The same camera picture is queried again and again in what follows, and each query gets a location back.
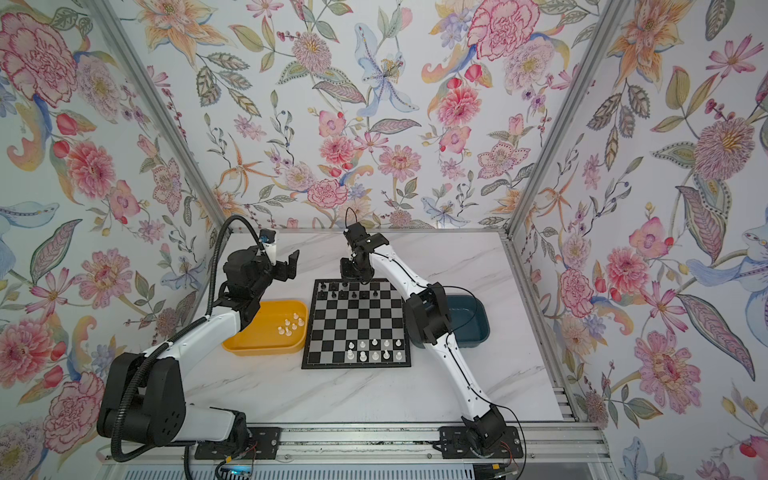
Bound right aluminium corner post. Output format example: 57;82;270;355
505;1;627;240

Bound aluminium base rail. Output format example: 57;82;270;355
98;422;613;466

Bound left aluminium corner post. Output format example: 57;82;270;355
84;0;226;229

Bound white chess pieces in tray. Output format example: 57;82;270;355
277;314;306;337

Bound black white chess board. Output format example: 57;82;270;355
301;278;412;370

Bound dark teal plastic tray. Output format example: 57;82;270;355
447;295;491;348

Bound aluminium corner post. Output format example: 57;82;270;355
505;1;627;240
84;0;226;229

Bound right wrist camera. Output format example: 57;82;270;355
344;222;369;246

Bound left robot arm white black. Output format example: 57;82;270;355
96;246;300;457

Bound white chess pieces on board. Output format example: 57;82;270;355
342;339;409;365

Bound black chess pieces on board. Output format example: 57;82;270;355
313;279;383;300

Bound yellow plastic tray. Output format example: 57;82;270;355
222;300;309;356

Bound black corrugated cable hose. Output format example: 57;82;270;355
110;214;265;463

